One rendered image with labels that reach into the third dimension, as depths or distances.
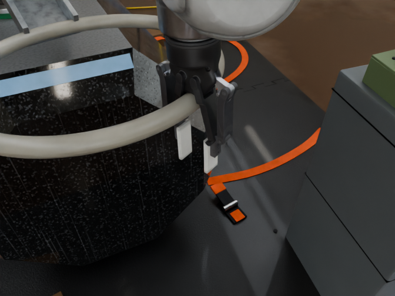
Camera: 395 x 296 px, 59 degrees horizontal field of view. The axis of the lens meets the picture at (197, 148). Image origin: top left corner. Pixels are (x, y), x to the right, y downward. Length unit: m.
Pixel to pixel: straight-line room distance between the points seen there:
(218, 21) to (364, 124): 0.74
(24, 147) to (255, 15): 0.35
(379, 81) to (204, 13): 0.71
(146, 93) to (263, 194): 0.88
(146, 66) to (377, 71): 0.56
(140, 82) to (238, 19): 0.71
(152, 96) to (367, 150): 0.56
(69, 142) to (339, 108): 0.73
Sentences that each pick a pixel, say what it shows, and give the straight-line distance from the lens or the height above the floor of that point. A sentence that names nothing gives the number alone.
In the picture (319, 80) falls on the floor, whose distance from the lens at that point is 2.46.
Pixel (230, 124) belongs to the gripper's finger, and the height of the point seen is 0.94.
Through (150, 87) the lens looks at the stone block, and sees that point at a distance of 0.94.
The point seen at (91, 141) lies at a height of 0.97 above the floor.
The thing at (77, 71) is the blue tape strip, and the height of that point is 0.82.
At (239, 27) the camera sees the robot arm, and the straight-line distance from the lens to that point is 0.23.
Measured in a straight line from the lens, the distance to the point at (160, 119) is 0.48.
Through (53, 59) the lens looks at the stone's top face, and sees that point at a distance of 0.94.
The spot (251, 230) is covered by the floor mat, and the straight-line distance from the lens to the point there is 1.51.
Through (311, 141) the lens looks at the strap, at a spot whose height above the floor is 0.02.
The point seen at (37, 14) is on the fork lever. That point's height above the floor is 0.93.
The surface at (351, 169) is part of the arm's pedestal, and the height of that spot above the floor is 0.58.
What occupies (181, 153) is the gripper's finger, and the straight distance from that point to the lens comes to 0.61.
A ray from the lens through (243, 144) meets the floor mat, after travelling 1.84.
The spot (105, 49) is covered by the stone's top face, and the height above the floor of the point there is 0.84.
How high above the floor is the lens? 1.27
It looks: 44 degrees down
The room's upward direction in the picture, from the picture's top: straight up
